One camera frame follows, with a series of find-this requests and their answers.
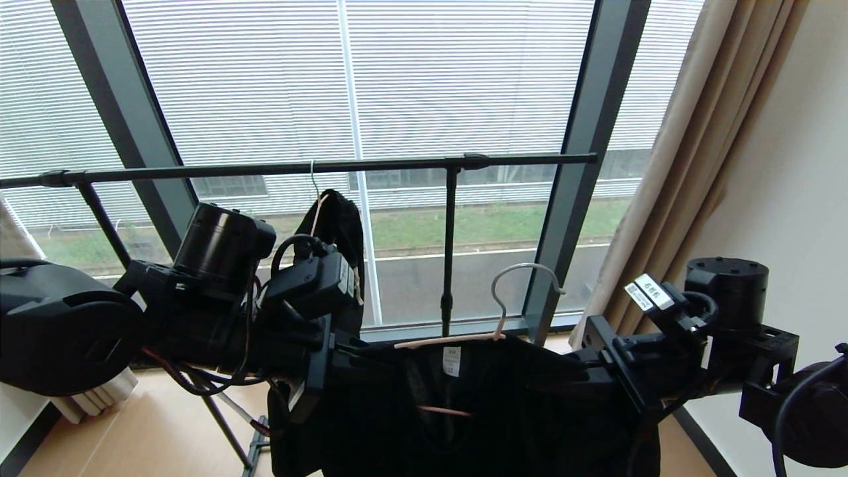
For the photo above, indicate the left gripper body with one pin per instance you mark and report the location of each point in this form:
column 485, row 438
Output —
column 218, row 331

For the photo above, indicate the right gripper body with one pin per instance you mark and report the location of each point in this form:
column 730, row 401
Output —
column 662, row 364

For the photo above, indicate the black shorts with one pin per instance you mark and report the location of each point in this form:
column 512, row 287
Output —
column 338, row 218

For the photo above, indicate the black garment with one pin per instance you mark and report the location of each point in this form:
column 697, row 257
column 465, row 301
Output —
column 497, row 424

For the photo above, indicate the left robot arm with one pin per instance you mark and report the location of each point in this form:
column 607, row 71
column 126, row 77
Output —
column 66, row 324

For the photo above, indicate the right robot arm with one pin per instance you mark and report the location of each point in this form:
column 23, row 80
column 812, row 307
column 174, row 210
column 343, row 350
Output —
column 768, row 344

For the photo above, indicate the black clothes rack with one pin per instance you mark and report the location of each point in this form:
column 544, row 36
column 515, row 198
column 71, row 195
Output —
column 199, row 169

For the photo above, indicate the beige curtain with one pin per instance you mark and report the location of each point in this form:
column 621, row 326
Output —
column 695, row 132
column 99, row 397

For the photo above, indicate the window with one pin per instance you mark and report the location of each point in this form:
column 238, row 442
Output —
column 464, row 79

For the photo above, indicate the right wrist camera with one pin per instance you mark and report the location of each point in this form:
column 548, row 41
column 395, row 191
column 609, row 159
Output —
column 652, row 295

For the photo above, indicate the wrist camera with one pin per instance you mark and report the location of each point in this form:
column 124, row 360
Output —
column 652, row 295
column 311, row 285

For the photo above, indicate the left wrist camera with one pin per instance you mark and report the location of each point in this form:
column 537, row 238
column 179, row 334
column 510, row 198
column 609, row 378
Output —
column 311, row 285

